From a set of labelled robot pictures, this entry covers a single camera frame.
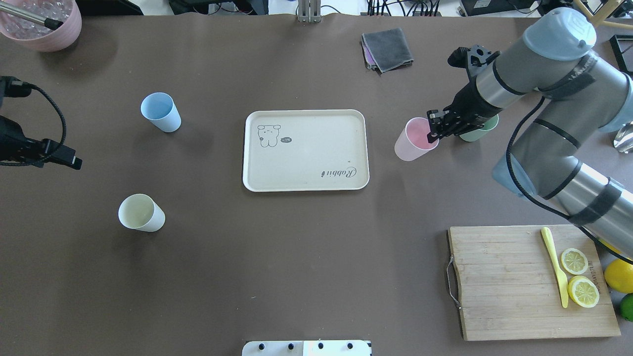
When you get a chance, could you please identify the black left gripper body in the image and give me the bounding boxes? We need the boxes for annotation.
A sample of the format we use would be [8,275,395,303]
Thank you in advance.
[0,116,45,166]

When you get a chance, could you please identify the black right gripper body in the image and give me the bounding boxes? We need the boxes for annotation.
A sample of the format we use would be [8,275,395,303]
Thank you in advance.
[443,82,495,136]

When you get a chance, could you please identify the pink cup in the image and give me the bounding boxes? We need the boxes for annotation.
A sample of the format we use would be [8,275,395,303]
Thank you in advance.
[394,117,440,162]

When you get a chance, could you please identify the cream cup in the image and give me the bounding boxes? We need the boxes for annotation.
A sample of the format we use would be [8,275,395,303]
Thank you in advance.
[118,193,166,232]

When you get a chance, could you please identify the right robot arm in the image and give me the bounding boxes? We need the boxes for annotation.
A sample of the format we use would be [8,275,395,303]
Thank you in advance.
[426,7,633,262]

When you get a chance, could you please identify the cream rabbit tray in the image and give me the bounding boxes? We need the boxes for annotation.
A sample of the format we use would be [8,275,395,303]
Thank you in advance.
[242,110,370,192]

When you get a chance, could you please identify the green cup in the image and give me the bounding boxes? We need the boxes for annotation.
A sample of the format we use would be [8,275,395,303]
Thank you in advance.
[459,115,499,142]

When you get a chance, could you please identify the grey folded cloth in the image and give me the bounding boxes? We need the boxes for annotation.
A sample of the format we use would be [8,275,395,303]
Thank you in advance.
[361,28,414,74]

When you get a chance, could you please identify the blue cup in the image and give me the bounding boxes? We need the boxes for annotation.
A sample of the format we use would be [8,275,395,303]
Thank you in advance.
[140,92,181,133]

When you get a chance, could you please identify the pink bowl with ice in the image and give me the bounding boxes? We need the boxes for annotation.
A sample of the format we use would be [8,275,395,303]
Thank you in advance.
[0,0,82,52]

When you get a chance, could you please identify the metal muddler tube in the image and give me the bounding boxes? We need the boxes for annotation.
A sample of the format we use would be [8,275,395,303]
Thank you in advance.
[0,1,64,30]

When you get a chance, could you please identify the yellow plastic knife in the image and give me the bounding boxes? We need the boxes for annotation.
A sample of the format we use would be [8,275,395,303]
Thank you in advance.
[541,226,569,309]

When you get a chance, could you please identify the metal scoop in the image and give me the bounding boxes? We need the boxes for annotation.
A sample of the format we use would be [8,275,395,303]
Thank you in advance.
[613,122,633,154]

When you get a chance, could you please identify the wooden mug tree stand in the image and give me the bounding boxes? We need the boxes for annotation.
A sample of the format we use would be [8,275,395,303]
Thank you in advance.
[573,0,633,30]

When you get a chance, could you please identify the wooden cutting board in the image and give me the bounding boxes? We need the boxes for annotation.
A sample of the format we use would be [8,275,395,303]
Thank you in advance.
[448,225,620,342]

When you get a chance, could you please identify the lemon slice upper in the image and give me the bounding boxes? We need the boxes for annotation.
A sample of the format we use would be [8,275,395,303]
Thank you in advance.
[560,248,588,275]

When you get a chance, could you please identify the lemon slice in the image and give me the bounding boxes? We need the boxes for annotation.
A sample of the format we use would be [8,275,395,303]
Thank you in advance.
[560,248,588,275]
[567,275,600,308]

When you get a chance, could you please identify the lemon slice lower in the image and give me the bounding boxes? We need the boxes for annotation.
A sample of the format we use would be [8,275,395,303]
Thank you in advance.
[567,275,600,308]

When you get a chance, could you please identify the yellow lemon near board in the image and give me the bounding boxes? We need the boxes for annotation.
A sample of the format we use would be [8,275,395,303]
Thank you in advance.
[604,259,633,294]

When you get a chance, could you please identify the green lime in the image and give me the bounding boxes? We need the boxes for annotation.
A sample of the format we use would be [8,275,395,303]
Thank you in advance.
[619,293,633,322]

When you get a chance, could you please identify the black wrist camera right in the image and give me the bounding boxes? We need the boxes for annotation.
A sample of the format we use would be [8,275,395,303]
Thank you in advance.
[447,45,500,81]

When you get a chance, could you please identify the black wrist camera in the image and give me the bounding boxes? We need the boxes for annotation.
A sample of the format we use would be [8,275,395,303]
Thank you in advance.
[447,45,500,81]
[0,76,34,107]

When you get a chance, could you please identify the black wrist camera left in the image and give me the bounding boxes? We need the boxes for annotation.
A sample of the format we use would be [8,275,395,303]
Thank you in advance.
[0,76,34,107]

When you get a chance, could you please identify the aluminium frame post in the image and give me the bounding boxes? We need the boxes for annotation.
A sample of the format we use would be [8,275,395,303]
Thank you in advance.
[297,0,321,23]

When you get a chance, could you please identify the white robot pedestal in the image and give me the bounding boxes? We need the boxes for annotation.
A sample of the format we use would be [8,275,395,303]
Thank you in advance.
[241,340,372,356]

